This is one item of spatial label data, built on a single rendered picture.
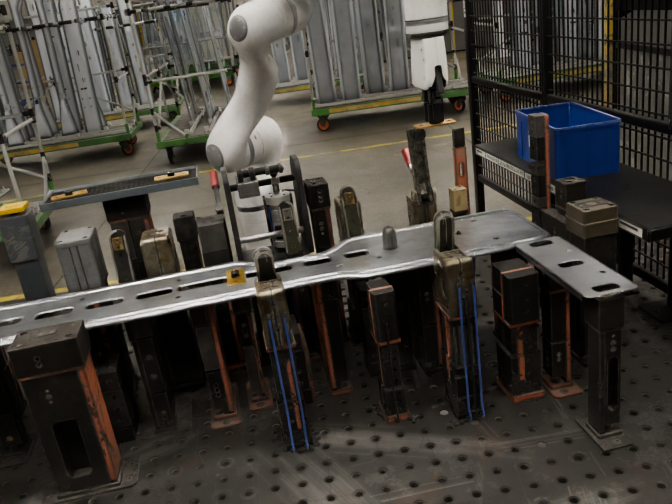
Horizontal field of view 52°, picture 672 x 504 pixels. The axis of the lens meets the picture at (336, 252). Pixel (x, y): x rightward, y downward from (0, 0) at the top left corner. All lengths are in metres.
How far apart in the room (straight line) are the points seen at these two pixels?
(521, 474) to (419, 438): 0.21
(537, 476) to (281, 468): 0.47
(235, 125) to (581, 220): 0.90
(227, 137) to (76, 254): 0.52
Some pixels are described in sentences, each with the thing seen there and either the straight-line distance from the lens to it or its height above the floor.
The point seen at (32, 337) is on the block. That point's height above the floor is 1.03.
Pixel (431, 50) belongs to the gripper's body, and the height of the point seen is 1.40.
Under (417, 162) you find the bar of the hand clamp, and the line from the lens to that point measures 1.64.
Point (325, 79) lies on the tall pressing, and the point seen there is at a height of 0.57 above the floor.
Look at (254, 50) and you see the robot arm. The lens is 1.68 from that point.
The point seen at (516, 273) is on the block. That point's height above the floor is 0.98.
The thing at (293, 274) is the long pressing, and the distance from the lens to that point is 1.44.
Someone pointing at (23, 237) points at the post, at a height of 1.09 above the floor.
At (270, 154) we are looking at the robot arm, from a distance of 1.96.
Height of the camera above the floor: 1.54
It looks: 21 degrees down
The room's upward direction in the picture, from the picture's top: 8 degrees counter-clockwise
